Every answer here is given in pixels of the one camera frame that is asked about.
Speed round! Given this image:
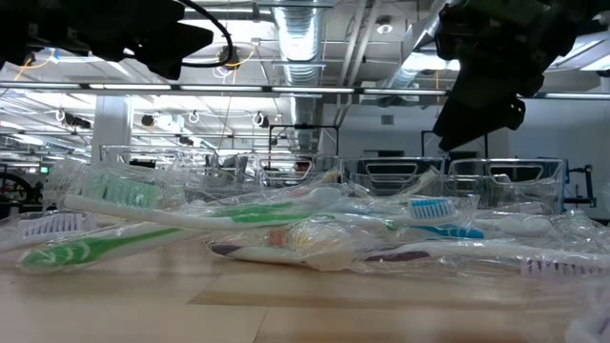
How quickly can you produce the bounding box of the black wheel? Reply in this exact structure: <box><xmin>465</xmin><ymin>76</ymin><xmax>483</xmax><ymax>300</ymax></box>
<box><xmin>0</xmin><ymin>171</ymin><xmax>31</xmax><ymax>204</ymax></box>

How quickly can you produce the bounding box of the round ceiling fixture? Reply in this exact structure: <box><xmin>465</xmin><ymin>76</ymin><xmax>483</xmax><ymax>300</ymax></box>
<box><xmin>375</xmin><ymin>14</ymin><xmax>395</xmax><ymax>35</ymax></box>

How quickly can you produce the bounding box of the round silver air duct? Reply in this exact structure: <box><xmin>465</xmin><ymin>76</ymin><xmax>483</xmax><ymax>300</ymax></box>
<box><xmin>272</xmin><ymin>0</ymin><xmax>326</xmax><ymax>154</ymax></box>

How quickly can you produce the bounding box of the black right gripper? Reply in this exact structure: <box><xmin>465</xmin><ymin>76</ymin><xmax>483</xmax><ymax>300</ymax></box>
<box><xmin>431</xmin><ymin>0</ymin><xmax>574</xmax><ymax>153</ymax></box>

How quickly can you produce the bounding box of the black ceiling cable reel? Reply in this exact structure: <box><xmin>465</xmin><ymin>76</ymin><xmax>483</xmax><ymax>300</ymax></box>
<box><xmin>217</xmin><ymin>45</ymin><xmax>242</xmax><ymax>71</ymax></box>

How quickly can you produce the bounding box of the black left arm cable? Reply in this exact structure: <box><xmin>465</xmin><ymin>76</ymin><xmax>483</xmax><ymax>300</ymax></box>
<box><xmin>178</xmin><ymin>0</ymin><xmax>235</xmax><ymax>69</ymax></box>

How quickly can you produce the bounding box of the bright ceiling light panel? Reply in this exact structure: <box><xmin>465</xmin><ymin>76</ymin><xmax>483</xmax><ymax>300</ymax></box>
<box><xmin>402</xmin><ymin>50</ymin><xmax>458</xmax><ymax>72</ymax></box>

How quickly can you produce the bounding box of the slanted silver air duct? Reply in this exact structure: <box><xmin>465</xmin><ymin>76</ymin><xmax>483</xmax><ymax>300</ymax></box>
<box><xmin>380</xmin><ymin>0</ymin><xmax>447</xmax><ymax>107</ymax></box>

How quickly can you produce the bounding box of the horizontal light bar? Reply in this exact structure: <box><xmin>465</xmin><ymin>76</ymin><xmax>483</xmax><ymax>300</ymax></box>
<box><xmin>0</xmin><ymin>81</ymin><xmax>610</xmax><ymax>100</ymax></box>

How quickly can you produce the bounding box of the purple white wrapped toothbrush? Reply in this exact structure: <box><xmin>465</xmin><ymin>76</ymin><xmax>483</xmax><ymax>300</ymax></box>
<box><xmin>207</xmin><ymin>241</ymin><xmax>306</xmax><ymax>267</ymax></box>
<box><xmin>364</xmin><ymin>239</ymin><xmax>610</xmax><ymax>280</ymax></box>
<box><xmin>0</xmin><ymin>212</ymin><xmax>96</xmax><ymax>252</ymax></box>

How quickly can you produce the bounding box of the white square column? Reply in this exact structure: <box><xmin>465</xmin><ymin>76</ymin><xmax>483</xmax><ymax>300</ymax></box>
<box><xmin>91</xmin><ymin>93</ymin><xmax>133</xmax><ymax>159</ymax></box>

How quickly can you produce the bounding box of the blue panel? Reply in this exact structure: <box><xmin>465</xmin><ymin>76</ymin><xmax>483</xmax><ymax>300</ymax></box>
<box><xmin>560</xmin><ymin>159</ymin><xmax>572</xmax><ymax>197</ymax></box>

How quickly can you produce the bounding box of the blue white wrapped toothbrush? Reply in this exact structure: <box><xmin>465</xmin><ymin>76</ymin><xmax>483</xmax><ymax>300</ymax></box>
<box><xmin>333</xmin><ymin>195</ymin><xmax>458</xmax><ymax>229</ymax></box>
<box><xmin>414</xmin><ymin>223</ymin><xmax>486</xmax><ymax>240</ymax></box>

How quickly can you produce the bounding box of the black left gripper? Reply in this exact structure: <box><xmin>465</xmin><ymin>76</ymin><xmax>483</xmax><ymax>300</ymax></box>
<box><xmin>71</xmin><ymin>0</ymin><xmax>215</xmax><ymax>82</ymax></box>

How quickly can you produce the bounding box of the clear plastic bin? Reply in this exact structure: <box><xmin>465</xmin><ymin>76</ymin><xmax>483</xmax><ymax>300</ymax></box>
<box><xmin>247</xmin><ymin>151</ymin><xmax>342</xmax><ymax>187</ymax></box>
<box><xmin>97</xmin><ymin>144</ymin><xmax>218</xmax><ymax>175</ymax></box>
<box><xmin>445</xmin><ymin>157</ymin><xmax>567</xmax><ymax>213</ymax></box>
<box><xmin>338</xmin><ymin>155</ymin><xmax>446</xmax><ymax>199</ymax></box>

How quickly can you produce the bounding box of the green white toothbrush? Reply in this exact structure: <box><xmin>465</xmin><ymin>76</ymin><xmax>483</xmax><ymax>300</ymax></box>
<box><xmin>395</xmin><ymin>165</ymin><xmax>443</xmax><ymax>199</ymax></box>
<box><xmin>18</xmin><ymin>227</ymin><xmax>192</xmax><ymax>273</ymax></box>
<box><xmin>216</xmin><ymin>185</ymin><xmax>343</xmax><ymax>216</ymax></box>
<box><xmin>61</xmin><ymin>171</ymin><xmax>399</xmax><ymax>233</ymax></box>

